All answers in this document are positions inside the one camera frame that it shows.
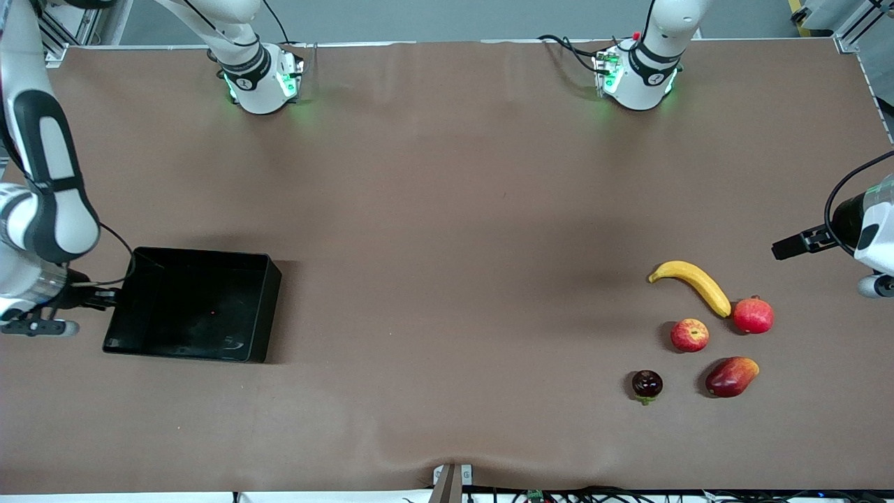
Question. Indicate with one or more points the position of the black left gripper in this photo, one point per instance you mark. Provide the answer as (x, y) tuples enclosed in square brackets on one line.
[(846, 223)]

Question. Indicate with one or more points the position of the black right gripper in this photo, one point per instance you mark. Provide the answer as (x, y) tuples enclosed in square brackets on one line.
[(74, 295)]

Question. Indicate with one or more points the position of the red pomegranate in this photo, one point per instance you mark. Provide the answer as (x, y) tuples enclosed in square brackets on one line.
[(753, 316)]

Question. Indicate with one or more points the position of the black plastic box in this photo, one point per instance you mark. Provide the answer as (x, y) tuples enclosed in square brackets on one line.
[(188, 307)]

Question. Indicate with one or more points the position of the yellow banana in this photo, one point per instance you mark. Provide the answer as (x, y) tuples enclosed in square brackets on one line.
[(691, 276)]

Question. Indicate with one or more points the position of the red yellow apple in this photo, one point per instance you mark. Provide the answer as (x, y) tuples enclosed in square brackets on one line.
[(689, 335)]

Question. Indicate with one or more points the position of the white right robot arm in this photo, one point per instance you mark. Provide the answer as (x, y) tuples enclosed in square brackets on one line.
[(63, 230)]

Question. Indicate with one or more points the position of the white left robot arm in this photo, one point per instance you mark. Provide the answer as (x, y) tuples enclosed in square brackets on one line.
[(639, 77)]

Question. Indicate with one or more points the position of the red mango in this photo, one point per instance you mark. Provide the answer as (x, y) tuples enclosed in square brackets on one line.
[(730, 377)]

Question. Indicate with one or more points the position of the dark purple mangosteen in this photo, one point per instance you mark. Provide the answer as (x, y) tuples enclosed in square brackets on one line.
[(647, 383)]

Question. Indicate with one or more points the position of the brown table mat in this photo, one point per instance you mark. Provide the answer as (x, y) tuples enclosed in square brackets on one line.
[(419, 279)]

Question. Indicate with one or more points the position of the aluminium frame profile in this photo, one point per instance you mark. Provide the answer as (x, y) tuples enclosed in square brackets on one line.
[(862, 24), (77, 28)]

